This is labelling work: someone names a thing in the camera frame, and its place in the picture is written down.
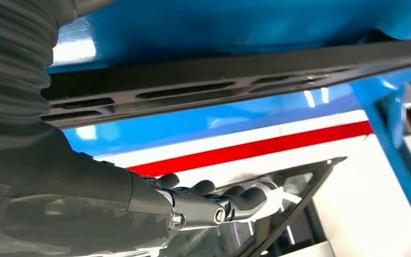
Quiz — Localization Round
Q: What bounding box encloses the blue metal shelf rack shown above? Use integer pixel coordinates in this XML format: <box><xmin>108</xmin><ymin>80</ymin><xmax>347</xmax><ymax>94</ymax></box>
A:
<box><xmin>45</xmin><ymin>0</ymin><xmax>411</xmax><ymax>247</ymax></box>

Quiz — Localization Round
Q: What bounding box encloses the white car with red stripe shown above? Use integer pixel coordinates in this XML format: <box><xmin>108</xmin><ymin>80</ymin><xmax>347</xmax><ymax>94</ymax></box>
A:
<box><xmin>95</xmin><ymin>79</ymin><xmax>411</xmax><ymax>257</ymax></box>

